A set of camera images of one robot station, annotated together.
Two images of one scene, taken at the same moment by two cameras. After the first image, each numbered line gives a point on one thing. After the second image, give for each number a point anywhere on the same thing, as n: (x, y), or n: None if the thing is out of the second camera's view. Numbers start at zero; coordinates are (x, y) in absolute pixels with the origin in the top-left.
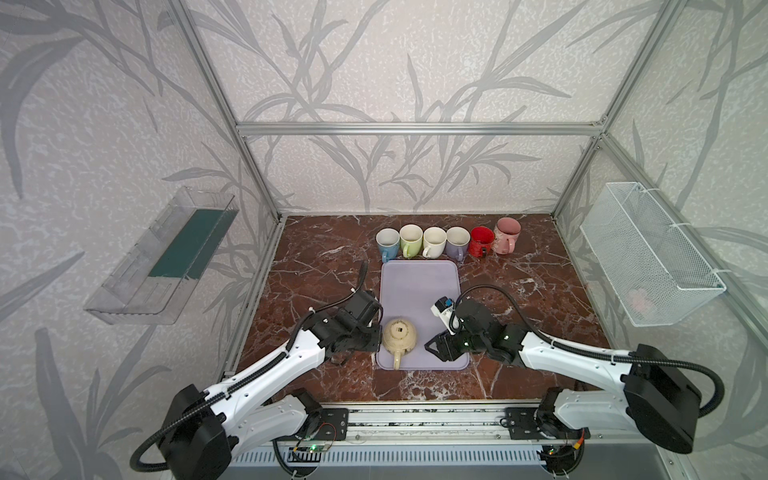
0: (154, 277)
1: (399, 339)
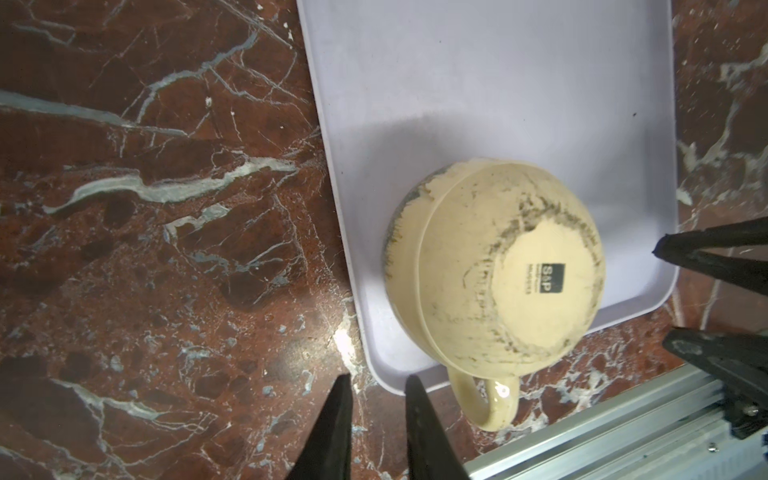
0: None
1: (497, 268)
